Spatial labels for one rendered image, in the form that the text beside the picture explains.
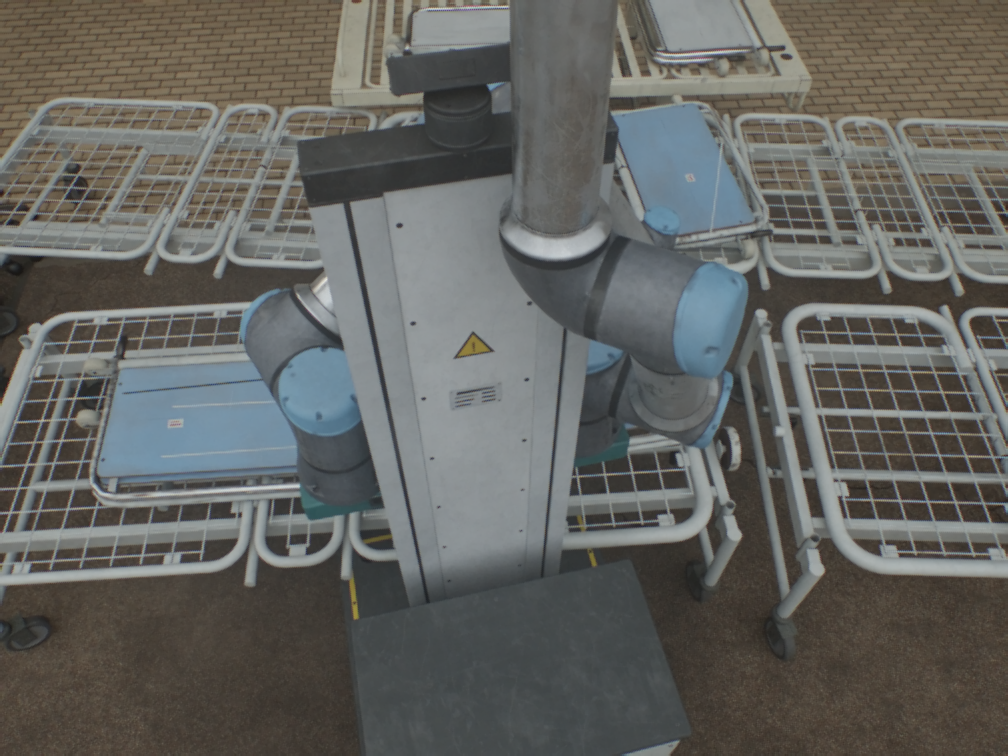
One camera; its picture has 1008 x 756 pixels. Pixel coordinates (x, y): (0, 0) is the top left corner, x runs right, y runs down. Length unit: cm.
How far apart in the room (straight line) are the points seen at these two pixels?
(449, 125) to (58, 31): 474
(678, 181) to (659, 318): 207
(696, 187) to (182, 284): 206
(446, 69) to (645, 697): 111
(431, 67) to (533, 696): 108
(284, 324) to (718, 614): 161
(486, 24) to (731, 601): 238
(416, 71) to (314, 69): 377
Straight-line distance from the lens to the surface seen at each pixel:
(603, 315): 80
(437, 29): 342
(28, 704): 271
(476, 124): 82
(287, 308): 147
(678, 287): 79
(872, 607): 268
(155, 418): 228
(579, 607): 154
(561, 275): 78
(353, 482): 148
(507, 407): 120
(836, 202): 387
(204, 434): 220
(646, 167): 289
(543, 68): 65
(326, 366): 137
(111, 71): 494
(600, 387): 139
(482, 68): 82
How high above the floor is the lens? 228
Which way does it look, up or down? 52 degrees down
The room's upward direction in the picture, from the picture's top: straight up
